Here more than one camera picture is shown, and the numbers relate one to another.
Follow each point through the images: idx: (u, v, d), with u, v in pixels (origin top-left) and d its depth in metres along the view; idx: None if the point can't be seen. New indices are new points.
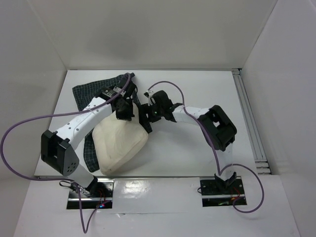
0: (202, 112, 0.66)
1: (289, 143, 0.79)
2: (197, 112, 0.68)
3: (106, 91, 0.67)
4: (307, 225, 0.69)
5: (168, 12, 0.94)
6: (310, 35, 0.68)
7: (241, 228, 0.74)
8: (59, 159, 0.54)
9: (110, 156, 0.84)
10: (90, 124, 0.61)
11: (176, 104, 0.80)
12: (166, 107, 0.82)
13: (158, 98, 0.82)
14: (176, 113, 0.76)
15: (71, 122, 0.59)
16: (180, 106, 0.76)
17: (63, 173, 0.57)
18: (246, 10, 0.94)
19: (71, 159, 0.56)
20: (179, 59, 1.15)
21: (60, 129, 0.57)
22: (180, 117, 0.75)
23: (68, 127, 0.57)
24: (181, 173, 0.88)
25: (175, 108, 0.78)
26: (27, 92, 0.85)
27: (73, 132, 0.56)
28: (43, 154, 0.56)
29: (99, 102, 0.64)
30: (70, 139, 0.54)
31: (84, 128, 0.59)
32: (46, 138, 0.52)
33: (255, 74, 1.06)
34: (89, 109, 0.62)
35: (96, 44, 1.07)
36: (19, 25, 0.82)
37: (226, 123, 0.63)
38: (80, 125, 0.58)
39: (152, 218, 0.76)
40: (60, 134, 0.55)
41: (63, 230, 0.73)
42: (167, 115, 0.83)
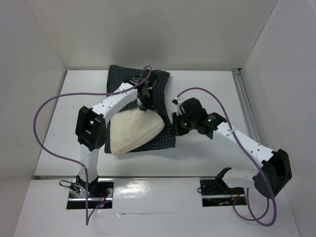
0: (264, 156, 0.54)
1: (289, 143, 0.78)
2: (255, 151, 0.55)
3: (133, 79, 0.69)
4: (307, 225, 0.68)
5: (168, 12, 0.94)
6: (310, 35, 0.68)
7: (241, 229, 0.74)
8: (93, 132, 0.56)
9: (124, 138, 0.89)
10: (120, 105, 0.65)
11: (216, 116, 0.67)
12: (199, 118, 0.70)
13: (189, 107, 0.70)
14: (219, 135, 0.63)
15: (104, 101, 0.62)
16: (226, 126, 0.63)
17: (95, 146, 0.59)
18: (246, 9, 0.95)
19: (103, 133, 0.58)
20: (179, 59, 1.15)
21: (95, 105, 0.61)
22: (224, 140, 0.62)
23: (101, 105, 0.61)
24: (181, 174, 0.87)
25: (217, 126, 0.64)
26: (27, 92, 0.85)
27: (106, 110, 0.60)
28: (77, 128, 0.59)
29: (127, 88, 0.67)
30: (103, 115, 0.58)
31: (115, 107, 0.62)
32: (83, 113, 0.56)
33: (255, 74, 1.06)
34: (119, 92, 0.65)
35: (96, 44, 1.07)
36: (19, 24, 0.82)
37: (287, 174, 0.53)
38: (112, 104, 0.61)
39: (152, 218, 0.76)
40: (95, 110, 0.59)
41: (62, 230, 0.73)
42: (201, 128, 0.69)
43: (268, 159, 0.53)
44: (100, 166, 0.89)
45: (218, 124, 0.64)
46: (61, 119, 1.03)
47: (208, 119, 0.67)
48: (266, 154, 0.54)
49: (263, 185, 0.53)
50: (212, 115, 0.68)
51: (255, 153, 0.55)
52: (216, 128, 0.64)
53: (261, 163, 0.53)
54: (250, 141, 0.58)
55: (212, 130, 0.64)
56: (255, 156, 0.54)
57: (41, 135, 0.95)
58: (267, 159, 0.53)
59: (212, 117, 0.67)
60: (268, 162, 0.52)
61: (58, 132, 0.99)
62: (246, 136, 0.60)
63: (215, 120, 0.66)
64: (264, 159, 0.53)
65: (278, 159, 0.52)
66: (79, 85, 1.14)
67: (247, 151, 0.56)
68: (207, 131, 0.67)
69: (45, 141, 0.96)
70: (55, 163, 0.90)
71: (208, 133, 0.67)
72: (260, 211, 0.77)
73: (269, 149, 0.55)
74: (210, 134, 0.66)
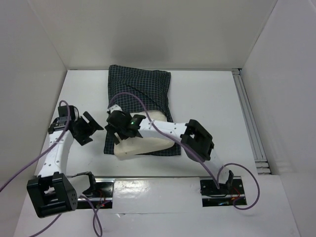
0: (180, 131, 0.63)
1: (288, 143, 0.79)
2: (174, 131, 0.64)
3: (57, 124, 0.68)
4: (307, 225, 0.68)
5: (168, 13, 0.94)
6: (310, 36, 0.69)
7: (241, 228, 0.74)
8: (59, 195, 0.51)
9: (132, 142, 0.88)
10: (64, 153, 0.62)
11: (138, 118, 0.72)
12: (125, 124, 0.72)
13: (112, 120, 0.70)
14: (144, 131, 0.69)
15: (46, 160, 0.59)
16: (147, 121, 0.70)
17: (71, 208, 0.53)
18: (246, 9, 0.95)
19: (70, 189, 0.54)
20: (178, 59, 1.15)
21: (41, 171, 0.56)
22: (151, 134, 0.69)
23: (48, 165, 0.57)
24: (178, 173, 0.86)
25: (139, 125, 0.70)
26: (27, 92, 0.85)
27: (57, 165, 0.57)
28: (37, 207, 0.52)
29: (59, 133, 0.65)
30: (59, 171, 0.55)
31: (62, 158, 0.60)
32: (35, 186, 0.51)
33: (255, 74, 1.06)
34: (54, 142, 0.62)
35: (96, 44, 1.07)
36: (19, 25, 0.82)
37: (206, 136, 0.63)
38: (58, 156, 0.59)
39: (152, 217, 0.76)
40: (46, 174, 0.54)
41: (62, 230, 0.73)
42: (129, 134, 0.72)
43: (184, 132, 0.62)
44: (98, 166, 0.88)
45: (140, 123, 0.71)
46: None
47: (132, 123, 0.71)
48: (181, 128, 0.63)
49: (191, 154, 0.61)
50: (135, 118, 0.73)
51: (174, 132, 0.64)
52: (139, 127, 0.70)
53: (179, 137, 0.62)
54: (167, 124, 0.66)
55: (138, 130, 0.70)
56: (175, 135, 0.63)
57: (41, 136, 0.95)
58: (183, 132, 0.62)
59: (134, 120, 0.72)
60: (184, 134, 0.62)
61: None
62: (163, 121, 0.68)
63: (137, 122, 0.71)
64: (181, 133, 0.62)
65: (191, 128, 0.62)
66: (79, 85, 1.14)
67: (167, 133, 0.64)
68: (136, 133, 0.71)
69: (45, 142, 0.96)
70: None
71: (137, 134, 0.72)
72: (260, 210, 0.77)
73: (182, 123, 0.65)
74: (138, 134, 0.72)
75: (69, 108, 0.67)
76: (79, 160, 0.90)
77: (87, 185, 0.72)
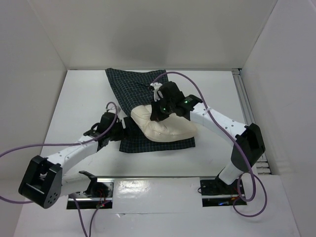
0: (237, 130, 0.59)
1: (289, 144, 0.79)
2: (229, 127, 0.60)
3: (94, 131, 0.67)
4: (307, 225, 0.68)
5: (168, 12, 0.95)
6: (311, 35, 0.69)
7: (240, 229, 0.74)
8: (44, 185, 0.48)
9: (165, 127, 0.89)
10: (79, 157, 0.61)
11: (192, 98, 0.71)
12: (176, 101, 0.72)
13: (167, 91, 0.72)
14: (196, 114, 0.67)
15: (62, 151, 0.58)
16: (202, 107, 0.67)
17: (44, 206, 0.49)
18: (246, 9, 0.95)
19: (56, 187, 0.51)
20: (179, 59, 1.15)
21: (51, 155, 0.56)
22: (201, 120, 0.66)
23: (59, 154, 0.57)
24: (180, 173, 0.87)
25: (193, 107, 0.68)
26: (27, 91, 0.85)
27: (64, 160, 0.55)
28: (22, 183, 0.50)
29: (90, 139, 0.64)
30: (60, 165, 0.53)
31: (73, 158, 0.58)
32: (34, 163, 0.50)
33: (255, 74, 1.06)
34: (79, 142, 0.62)
35: (96, 43, 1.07)
36: (19, 24, 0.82)
37: (260, 146, 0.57)
38: (70, 153, 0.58)
39: (152, 218, 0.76)
40: (51, 160, 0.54)
41: (62, 230, 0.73)
42: (177, 111, 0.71)
43: (241, 133, 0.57)
44: (100, 166, 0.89)
45: (195, 105, 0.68)
46: (61, 118, 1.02)
47: (184, 102, 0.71)
48: (239, 129, 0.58)
49: (240, 157, 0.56)
50: (188, 98, 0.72)
51: (229, 129, 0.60)
52: (193, 108, 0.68)
53: (235, 137, 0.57)
54: (224, 118, 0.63)
55: (189, 110, 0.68)
56: (230, 132, 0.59)
57: (41, 135, 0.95)
58: (240, 133, 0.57)
59: (188, 99, 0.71)
60: (241, 136, 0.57)
61: (58, 132, 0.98)
62: (220, 114, 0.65)
63: (191, 102, 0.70)
64: (238, 133, 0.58)
65: (251, 132, 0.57)
66: (79, 85, 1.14)
67: (222, 127, 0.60)
68: (185, 112, 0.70)
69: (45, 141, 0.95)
70: None
71: (185, 114, 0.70)
72: (257, 208, 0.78)
73: (242, 124, 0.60)
74: (187, 115, 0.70)
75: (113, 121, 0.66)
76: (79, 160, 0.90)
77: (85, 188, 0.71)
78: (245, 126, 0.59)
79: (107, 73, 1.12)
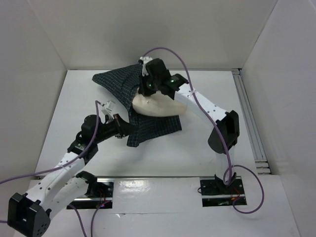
0: (217, 116, 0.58)
1: (289, 143, 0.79)
2: (211, 112, 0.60)
3: (79, 144, 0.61)
4: (307, 225, 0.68)
5: (168, 12, 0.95)
6: (310, 36, 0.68)
7: (240, 229, 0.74)
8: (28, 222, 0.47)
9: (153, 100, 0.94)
10: (63, 181, 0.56)
11: (178, 77, 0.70)
12: (162, 80, 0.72)
13: (153, 67, 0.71)
14: (181, 96, 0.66)
15: (43, 180, 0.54)
16: (187, 88, 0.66)
17: None
18: (245, 9, 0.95)
19: (42, 221, 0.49)
20: (178, 59, 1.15)
21: (30, 189, 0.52)
22: (185, 101, 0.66)
23: (39, 187, 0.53)
24: (181, 173, 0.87)
25: (179, 88, 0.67)
26: (27, 92, 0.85)
27: (44, 193, 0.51)
28: (9, 218, 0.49)
29: (73, 158, 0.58)
30: (41, 201, 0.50)
31: (56, 187, 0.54)
32: (14, 203, 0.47)
33: (255, 74, 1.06)
34: (61, 165, 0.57)
35: (96, 44, 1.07)
36: (19, 25, 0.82)
37: (235, 131, 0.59)
38: (52, 183, 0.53)
39: (151, 218, 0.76)
40: (30, 197, 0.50)
41: (62, 230, 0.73)
42: (163, 89, 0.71)
43: (221, 118, 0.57)
44: (100, 166, 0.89)
45: (180, 86, 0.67)
46: (61, 118, 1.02)
47: (171, 81, 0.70)
48: (220, 114, 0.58)
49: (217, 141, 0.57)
50: (175, 77, 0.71)
51: (211, 113, 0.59)
52: (178, 89, 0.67)
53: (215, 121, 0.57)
54: (208, 103, 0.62)
55: (175, 91, 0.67)
56: (211, 116, 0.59)
57: (41, 135, 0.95)
58: (220, 118, 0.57)
59: (175, 78, 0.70)
60: (221, 121, 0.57)
61: (58, 132, 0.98)
62: (205, 98, 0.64)
63: (177, 83, 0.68)
64: (218, 119, 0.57)
65: (230, 118, 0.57)
66: (79, 85, 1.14)
67: (205, 111, 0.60)
68: (170, 92, 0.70)
69: (45, 142, 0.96)
70: (55, 163, 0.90)
71: (170, 94, 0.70)
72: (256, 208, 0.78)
73: (223, 109, 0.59)
74: (172, 94, 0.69)
75: (95, 134, 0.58)
76: None
77: (84, 190, 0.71)
78: (226, 111, 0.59)
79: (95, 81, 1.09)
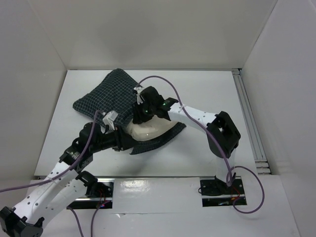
0: (209, 120, 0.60)
1: (289, 143, 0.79)
2: (201, 118, 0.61)
3: (71, 153, 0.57)
4: (307, 225, 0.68)
5: (168, 12, 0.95)
6: (310, 36, 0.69)
7: (240, 229, 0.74)
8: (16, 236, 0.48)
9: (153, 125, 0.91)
10: (54, 193, 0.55)
11: (169, 99, 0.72)
12: (157, 104, 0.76)
13: (147, 95, 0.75)
14: (173, 113, 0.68)
15: (32, 194, 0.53)
16: (177, 105, 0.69)
17: None
18: (245, 9, 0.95)
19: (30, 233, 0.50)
20: (178, 59, 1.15)
21: (19, 203, 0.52)
22: (178, 117, 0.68)
23: (27, 201, 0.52)
24: (182, 174, 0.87)
25: (170, 107, 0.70)
26: (27, 92, 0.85)
27: (31, 209, 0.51)
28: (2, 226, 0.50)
29: (63, 169, 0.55)
30: (27, 217, 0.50)
31: (45, 200, 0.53)
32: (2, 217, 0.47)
33: (255, 74, 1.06)
34: (50, 177, 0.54)
35: (96, 44, 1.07)
36: (19, 25, 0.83)
37: (233, 132, 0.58)
38: (39, 198, 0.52)
39: (151, 218, 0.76)
40: (18, 212, 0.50)
41: (62, 230, 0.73)
42: (158, 112, 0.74)
43: (212, 121, 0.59)
44: (100, 166, 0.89)
45: (171, 105, 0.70)
46: (60, 118, 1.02)
47: (163, 104, 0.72)
48: (210, 118, 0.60)
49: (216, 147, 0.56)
50: (167, 100, 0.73)
51: (201, 120, 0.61)
52: (170, 108, 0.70)
53: (206, 125, 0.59)
54: (197, 111, 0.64)
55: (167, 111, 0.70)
56: (202, 122, 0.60)
57: (41, 136, 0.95)
58: (211, 121, 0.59)
59: (166, 101, 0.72)
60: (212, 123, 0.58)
61: (58, 132, 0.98)
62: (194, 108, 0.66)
63: (169, 104, 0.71)
64: (209, 122, 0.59)
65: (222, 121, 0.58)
66: (79, 85, 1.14)
67: (195, 119, 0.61)
68: (165, 113, 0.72)
69: (45, 142, 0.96)
70: (55, 163, 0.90)
71: (166, 115, 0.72)
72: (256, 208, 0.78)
73: (212, 113, 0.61)
74: (167, 115, 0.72)
75: (86, 145, 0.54)
76: None
77: (83, 193, 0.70)
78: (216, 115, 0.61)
79: (77, 110, 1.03)
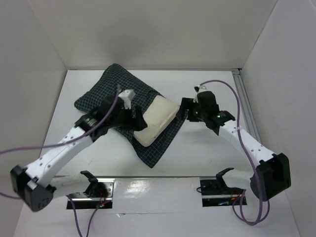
0: (262, 156, 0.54)
1: (289, 143, 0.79)
2: (256, 151, 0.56)
3: (87, 121, 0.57)
4: (306, 225, 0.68)
5: (168, 13, 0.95)
6: (310, 35, 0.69)
7: (240, 229, 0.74)
8: (26, 198, 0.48)
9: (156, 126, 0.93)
10: (66, 158, 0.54)
11: (225, 114, 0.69)
12: (210, 113, 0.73)
13: (204, 100, 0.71)
14: (225, 131, 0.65)
15: (45, 156, 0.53)
16: (234, 125, 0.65)
17: (33, 211, 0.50)
18: (245, 9, 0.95)
19: (42, 196, 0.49)
20: (178, 59, 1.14)
21: (32, 164, 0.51)
22: (229, 136, 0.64)
23: (40, 163, 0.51)
24: (182, 174, 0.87)
25: (224, 123, 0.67)
26: (27, 92, 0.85)
27: (43, 171, 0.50)
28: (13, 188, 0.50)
29: (78, 135, 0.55)
30: (39, 178, 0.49)
31: (57, 164, 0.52)
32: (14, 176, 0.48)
33: (255, 74, 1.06)
34: (64, 141, 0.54)
35: (96, 44, 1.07)
36: (19, 25, 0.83)
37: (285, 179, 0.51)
38: (52, 161, 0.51)
39: (151, 218, 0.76)
40: (29, 172, 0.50)
41: (62, 230, 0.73)
42: (209, 123, 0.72)
43: (266, 160, 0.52)
44: (100, 165, 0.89)
45: (226, 121, 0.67)
46: (60, 118, 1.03)
47: (217, 116, 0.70)
48: (266, 155, 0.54)
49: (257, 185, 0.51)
50: (222, 112, 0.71)
51: (255, 152, 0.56)
52: (223, 124, 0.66)
53: (258, 162, 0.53)
54: (254, 141, 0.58)
55: (219, 126, 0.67)
56: (255, 155, 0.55)
57: (41, 136, 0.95)
58: (264, 160, 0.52)
59: (221, 114, 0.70)
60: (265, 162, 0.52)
61: (58, 132, 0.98)
62: (251, 136, 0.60)
63: (224, 118, 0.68)
64: (262, 159, 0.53)
65: (277, 163, 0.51)
66: (79, 85, 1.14)
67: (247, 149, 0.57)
68: (215, 126, 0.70)
69: (45, 142, 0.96)
70: None
71: (215, 128, 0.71)
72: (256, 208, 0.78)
73: (270, 151, 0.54)
74: (217, 129, 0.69)
75: (106, 115, 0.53)
76: (79, 160, 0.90)
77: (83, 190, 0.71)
78: (273, 153, 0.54)
79: (79, 109, 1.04)
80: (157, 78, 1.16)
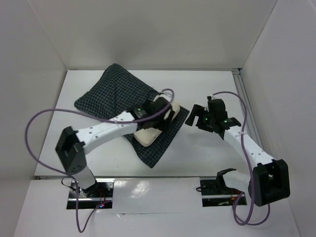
0: (261, 160, 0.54)
1: (289, 143, 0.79)
2: (256, 154, 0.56)
3: (138, 110, 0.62)
4: (307, 225, 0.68)
5: (168, 13, 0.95)
6: (310, 36, 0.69)
7: (240, 229, 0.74)
8: (69, 158, 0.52)
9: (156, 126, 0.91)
10: (109, 137, 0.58)
11: (233, 120, 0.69)
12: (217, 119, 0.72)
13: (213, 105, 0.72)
14: (229, 135, 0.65)
15: (95, 127, 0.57)
16: (238, 129, 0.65)
17: (67, 171, 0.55)
18: (245, 9, 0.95)
19: (79, 161, 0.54)
20: (178, 59, 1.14)
21: (82, 130, 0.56)
22: (232, 140, 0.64)
23: (89, 131, 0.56)
24: (182, 174, 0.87)
25: (229, 127, 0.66)
26: (27, 92, 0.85)
27: (91, 138, 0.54)
28: (58, 145, 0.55)
29: (128, 118, 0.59)
30: (85, 144, 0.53)
31: (103, 138, 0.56)
32: (65, 134, 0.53)
33: (255, 74, 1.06)
34: (115, 120, 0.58)
35: (96, 44, 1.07)
36: (19, 26, 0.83)
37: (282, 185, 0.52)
38: (100, 134, 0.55)
39: (151, 218, 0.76)
40: (79, 136, 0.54)
41: (62, 230, 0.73)
42: (215, 127, 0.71)
43: (265, 164, 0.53)
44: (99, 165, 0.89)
45: (232, 126, 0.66)
46: (61, 118, 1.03)
47: (224, 121, 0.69)
48: (266, 159, 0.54)
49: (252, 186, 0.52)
50: (229, 118, 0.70)
51: (254, 156, 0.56)
52: (228, 128, 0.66)
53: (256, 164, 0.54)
54: (256, 145, 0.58)
55: (224, 129, 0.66)
56: (254, 158, 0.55)
57: (42, 136, 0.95)
58: (263, 163, 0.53)
59: (228, 119, 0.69)
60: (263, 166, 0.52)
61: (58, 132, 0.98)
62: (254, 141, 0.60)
63: (230, 123, 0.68)
64: (260, 163, 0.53)
65: (276, 167, 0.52)
66: (79, 85, 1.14)
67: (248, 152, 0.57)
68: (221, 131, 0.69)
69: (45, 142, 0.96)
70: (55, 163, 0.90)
71: (220, 133, 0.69)
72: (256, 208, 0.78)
73: (270, 156, 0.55)
74: (222, 134, 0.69)
75: (158, 111, 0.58)
76: None
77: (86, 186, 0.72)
78: (273, 159, 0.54)
79: (79, 109, 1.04)
80: (157, 78, 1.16)
